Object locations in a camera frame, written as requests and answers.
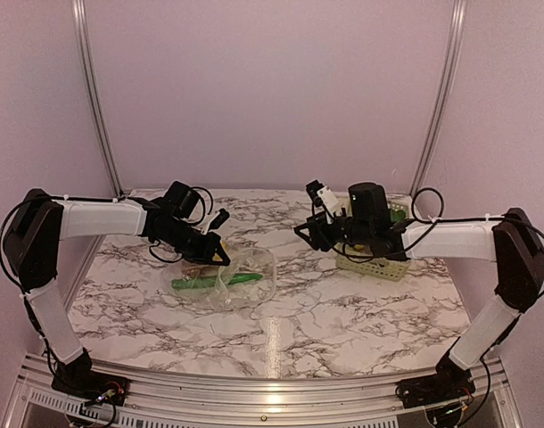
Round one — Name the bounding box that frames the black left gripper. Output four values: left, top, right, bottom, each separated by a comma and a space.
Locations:
157, 218, 229, 265

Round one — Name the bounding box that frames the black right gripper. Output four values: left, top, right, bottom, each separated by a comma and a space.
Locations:
293, 210, 374, 252

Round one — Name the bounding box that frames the green fake cucumber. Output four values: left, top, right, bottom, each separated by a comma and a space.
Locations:
170, 273, 263, 291

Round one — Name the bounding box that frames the polka dot zip top bag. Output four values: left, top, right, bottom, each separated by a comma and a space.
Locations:
161, 246, 277, 311

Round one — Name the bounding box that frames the yellow fake fruit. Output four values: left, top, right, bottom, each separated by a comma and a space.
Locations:
212, 251, 228, 261

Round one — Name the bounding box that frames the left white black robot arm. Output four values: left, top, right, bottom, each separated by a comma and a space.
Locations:
0, 181, 230, 397

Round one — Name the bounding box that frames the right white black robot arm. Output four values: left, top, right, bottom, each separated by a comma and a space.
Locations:
294, 180, 544, 401

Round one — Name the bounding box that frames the pale green plastic basket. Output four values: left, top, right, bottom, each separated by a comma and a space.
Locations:
334, 193, 413, 282

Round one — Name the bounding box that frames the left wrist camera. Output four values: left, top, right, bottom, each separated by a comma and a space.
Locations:
201, 209, 230, 235

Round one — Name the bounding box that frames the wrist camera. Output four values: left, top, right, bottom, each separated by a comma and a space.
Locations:
201, 209, 230, 235
306, 180, 342, 224

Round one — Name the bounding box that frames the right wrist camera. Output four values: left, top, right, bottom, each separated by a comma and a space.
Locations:
306, 180, 342, 224

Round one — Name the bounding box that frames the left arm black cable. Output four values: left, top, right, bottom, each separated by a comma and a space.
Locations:
0, 185, 215, 295

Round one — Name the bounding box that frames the front aluminium rail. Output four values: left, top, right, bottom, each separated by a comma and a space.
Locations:
4, 351, 523, 428

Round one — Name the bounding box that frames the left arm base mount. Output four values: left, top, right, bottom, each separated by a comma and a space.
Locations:
52, 372, 129, 407

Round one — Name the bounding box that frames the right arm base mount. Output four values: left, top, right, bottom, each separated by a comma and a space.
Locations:
395, 374, 476, 408

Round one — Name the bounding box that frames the right aluminium frame post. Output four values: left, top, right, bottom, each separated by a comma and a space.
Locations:
409, 0, 467, 196

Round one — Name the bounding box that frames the aluminium frame post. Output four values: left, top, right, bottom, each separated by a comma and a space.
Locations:
409, 0, 467, 196
72, 0, 123, 196

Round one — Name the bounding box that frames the left aluminium frame post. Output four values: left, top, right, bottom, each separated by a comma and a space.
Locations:
72, 0, 123, 196

